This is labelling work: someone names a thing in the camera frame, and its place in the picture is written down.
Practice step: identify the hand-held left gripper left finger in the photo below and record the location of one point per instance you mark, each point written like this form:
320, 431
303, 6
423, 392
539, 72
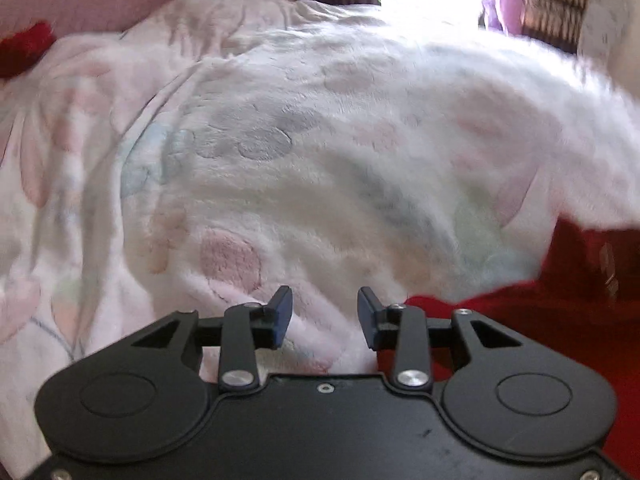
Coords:
281, 317

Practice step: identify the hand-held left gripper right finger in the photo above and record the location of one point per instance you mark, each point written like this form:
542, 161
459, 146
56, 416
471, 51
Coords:
369, 317

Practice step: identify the red zip-neck sweater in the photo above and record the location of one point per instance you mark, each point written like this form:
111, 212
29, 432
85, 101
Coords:
575, 310

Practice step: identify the floral fleece blanket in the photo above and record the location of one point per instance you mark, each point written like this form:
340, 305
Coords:
310, 150

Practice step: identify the purple cloth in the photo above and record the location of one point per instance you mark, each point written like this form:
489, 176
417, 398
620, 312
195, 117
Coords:
507, 7

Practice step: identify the white patterned pillow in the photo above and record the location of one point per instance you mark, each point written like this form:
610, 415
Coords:
602, 35

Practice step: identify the small red cloth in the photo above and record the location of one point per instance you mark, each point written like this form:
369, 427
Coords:
25, 47

